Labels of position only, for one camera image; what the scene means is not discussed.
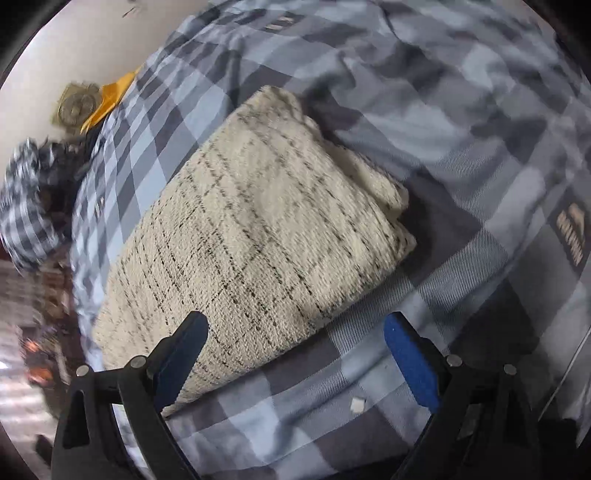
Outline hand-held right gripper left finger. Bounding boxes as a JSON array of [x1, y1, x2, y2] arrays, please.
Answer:
[[52, 311, 211, 480]]

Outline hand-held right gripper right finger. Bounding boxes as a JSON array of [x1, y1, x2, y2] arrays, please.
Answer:
[[383, 311, 541, 480]]

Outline cream plaid shirt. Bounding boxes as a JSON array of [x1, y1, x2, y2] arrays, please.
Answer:
[[91, 85, 416, 418]]

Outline blue checkered bed blanket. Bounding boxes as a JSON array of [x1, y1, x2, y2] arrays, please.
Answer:
[[69, 0, 591, 480]]

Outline yellow cloth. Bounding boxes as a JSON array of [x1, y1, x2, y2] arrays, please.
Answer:
[[79, 67, 141, 134]]

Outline beige box fan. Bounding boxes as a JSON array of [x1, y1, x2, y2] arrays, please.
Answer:
[[51, 82, 102, 127]]

